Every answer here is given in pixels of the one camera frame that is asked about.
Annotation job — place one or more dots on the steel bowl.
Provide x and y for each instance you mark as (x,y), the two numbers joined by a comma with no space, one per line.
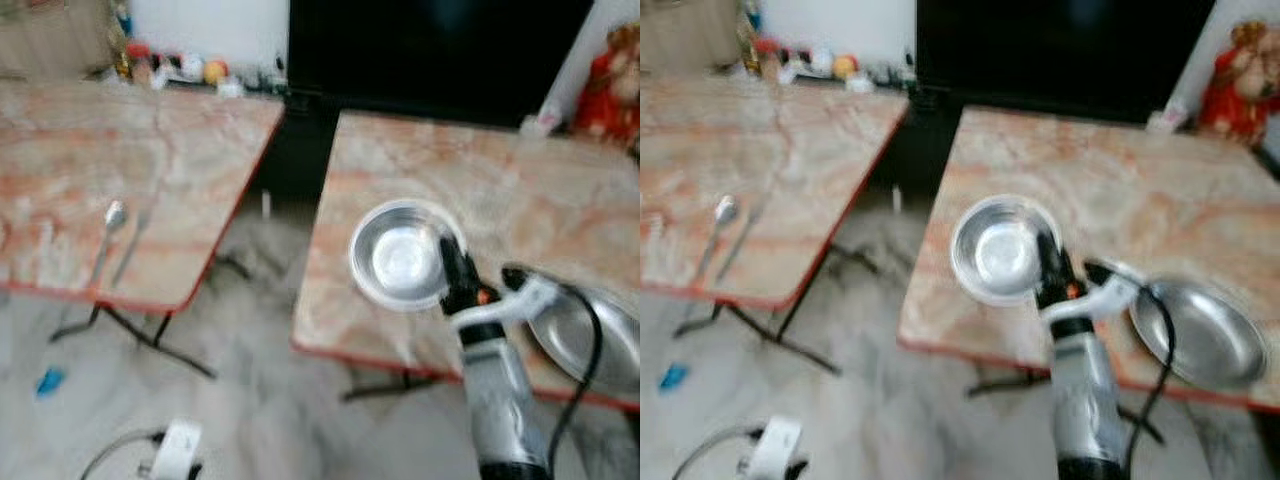
(398,258)
(996,252)

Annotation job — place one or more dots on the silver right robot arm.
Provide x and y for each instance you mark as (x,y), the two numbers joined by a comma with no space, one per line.
(500,395)
(1088,395)

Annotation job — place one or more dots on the steel plate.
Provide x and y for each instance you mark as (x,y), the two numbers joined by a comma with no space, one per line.
(1205,340)
(580,345)

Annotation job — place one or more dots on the small white packet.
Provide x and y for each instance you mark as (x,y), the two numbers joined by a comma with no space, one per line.
(540,123)
(1163,120)

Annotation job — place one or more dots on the black tv cabinet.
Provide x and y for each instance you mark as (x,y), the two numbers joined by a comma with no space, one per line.
(915,145)

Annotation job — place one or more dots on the black television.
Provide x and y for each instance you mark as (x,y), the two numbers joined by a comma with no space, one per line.
(1060,55)
(430,55)

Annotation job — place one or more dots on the red figurine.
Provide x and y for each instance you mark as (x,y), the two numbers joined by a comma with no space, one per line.
(1235,95)
(608,95)

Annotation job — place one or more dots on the small blue object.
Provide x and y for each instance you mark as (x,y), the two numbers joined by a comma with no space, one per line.
(673,377)
(50,381)

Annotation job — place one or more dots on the steel spoon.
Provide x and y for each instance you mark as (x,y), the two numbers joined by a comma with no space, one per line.
(114,214)
(724,210)

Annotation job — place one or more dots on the small orange ball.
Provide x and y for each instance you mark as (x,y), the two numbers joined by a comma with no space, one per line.
(215,71)
(845,66)

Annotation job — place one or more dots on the steel fork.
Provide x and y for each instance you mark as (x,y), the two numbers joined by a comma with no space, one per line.
(742,240)
(130,250)

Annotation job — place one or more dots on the small white trinket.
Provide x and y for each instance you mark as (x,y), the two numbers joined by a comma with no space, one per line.
(820,61)
(190,66)

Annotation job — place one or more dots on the beige cloth bundle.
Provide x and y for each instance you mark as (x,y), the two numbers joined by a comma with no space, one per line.
(690,30)
(50,35)

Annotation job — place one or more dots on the small red trinket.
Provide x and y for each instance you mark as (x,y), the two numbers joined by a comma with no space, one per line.
(138,52)
(768,46)

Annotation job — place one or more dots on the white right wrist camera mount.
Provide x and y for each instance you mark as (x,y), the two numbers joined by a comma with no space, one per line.
(1110,293)
(525,298)

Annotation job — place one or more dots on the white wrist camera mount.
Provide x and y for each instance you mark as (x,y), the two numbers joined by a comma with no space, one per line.
(1110,293)
(776,448)
(178,450)
(525,298)

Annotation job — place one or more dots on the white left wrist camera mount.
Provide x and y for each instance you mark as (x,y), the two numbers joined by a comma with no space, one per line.
(776,448)
(178,450)

